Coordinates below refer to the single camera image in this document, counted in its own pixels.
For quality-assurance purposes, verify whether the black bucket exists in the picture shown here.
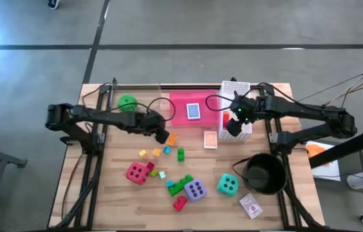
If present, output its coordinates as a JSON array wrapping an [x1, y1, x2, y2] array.
[[232, 153, 288, 196]]

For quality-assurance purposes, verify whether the white perforated basket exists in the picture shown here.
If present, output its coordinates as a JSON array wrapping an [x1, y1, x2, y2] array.
[[218, 80, 253, 142]]

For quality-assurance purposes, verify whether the green foam die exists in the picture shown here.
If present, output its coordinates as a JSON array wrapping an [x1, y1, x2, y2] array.
[[117, 93, 139, 113]]

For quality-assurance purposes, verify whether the black diagonal stand bar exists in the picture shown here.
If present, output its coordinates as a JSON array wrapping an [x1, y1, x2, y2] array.
[[308, 127, 363, 169]]

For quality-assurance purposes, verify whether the red foam die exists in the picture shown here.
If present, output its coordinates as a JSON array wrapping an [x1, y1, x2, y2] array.
[[125, 162, 150, 186]]

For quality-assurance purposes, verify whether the coloured wire bundle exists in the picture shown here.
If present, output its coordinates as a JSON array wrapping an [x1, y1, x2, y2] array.
[[293, 73, 363, 115]]

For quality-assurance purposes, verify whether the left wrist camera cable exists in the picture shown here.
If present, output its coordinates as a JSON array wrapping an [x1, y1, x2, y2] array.
[[136, 97, 177, 122]]

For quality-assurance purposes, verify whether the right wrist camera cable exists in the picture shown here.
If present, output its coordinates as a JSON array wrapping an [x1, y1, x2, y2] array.
[[205, 82, 298, 113]]

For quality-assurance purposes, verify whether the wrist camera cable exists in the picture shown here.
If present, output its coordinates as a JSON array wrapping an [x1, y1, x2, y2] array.
[[136, 97, 177, 122], [205, 82, 298, 113]]

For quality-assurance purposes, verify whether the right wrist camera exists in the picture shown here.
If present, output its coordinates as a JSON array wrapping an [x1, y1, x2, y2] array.
[[225, 117, 242, 137]]

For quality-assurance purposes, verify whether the red stepped toy block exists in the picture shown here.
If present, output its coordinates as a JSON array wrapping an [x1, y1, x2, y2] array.
[[172, 195, 189, 213]]

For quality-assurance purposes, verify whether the white paper sheet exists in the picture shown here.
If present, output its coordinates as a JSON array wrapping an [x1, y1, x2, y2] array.
[[305, 140, 342, 181]]

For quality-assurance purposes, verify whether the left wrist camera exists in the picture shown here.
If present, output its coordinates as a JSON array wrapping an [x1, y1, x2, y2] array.
[[154, 128, 171, 145]]

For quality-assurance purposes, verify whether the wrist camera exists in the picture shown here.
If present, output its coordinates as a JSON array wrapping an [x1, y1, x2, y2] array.
[[225, 117, 242, 137], [154, 128, 171, 145]]

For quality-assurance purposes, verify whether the green stepped toy block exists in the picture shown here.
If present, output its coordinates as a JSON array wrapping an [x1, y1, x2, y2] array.
[[167, 174, 195, 197]]

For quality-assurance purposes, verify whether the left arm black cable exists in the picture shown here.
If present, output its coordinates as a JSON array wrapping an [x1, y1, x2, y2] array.
[[81, 77, 118, 109]]

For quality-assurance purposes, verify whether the black aluminium table frame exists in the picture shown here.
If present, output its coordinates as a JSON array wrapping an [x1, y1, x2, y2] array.
[[48, 82, 327, 231]]

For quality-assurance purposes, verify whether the orange object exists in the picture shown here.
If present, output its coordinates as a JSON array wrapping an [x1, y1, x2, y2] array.
[[306, 144, 330, 167]]

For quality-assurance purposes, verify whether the pink plastic bin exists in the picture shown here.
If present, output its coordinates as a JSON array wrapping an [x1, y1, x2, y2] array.
[[168, 89, 220, 126]]

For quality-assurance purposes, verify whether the teal foam die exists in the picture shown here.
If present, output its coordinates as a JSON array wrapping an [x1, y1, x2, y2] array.
[[216, 173, 240, 197]]

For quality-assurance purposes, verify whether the blue playing card box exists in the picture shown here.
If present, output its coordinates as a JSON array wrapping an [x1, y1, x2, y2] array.
[[185, 102, 201, 121]]

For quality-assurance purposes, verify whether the purple foam die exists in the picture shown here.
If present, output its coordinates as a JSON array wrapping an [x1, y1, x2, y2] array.
[[183, 178, 208, 203]]

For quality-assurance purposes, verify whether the maroon playing card box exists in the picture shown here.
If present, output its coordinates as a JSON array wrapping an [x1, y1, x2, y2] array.
[[239, 193, 264, 220]]

